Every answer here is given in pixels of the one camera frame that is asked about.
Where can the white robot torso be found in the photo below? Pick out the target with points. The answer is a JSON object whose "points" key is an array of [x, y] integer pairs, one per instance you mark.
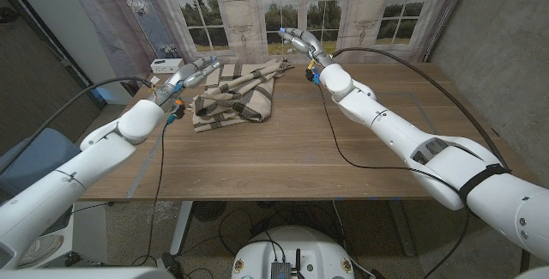
{"points": [[296, 244]]}

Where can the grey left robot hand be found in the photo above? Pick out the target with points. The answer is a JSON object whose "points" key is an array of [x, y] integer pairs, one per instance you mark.
{"points": [[182, 80]]}

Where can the white table leg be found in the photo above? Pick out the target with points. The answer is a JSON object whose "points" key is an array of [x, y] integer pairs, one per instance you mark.
{"points": [[180, 232]]}

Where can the white sneaker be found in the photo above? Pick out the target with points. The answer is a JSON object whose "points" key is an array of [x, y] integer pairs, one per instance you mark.
{"points": [[40, 249]]}

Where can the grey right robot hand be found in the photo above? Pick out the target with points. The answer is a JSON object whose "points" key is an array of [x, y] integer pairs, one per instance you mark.
{"points": [[306, 45]]}

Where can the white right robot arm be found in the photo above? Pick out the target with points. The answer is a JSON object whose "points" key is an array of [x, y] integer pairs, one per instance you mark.
{"points": [[429, 150]]}

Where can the grey table leg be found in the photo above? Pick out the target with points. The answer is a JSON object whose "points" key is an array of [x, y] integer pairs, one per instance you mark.
{"points": [[403, 232]]}

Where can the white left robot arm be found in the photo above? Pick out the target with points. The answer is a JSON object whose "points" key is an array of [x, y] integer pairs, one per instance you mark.
{"points": [[77, 167]]}

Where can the blue-grey plastic container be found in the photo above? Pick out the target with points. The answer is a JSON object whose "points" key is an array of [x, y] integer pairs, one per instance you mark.
{"points": [[34, 154]]}

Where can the black round fan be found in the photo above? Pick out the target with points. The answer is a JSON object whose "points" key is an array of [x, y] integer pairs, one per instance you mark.
{"points": [[208, 211]]}

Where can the cream plaid scarf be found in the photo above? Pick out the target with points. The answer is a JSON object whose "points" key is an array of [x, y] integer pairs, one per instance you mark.
{"points": [[236, 98]]}

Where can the white power strip box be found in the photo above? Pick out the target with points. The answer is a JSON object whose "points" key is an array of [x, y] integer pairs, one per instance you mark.
{"points": [[166, 66]]}

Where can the grey electronics box on torso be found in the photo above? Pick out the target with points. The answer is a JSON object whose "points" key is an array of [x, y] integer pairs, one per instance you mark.
{"points": [[281, 270]]}

